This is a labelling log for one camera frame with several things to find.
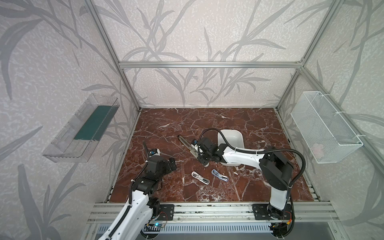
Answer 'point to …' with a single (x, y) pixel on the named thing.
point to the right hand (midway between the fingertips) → (200, 150)
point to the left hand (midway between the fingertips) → (170, 157)
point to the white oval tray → (235, 137)
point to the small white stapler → (199, 177)
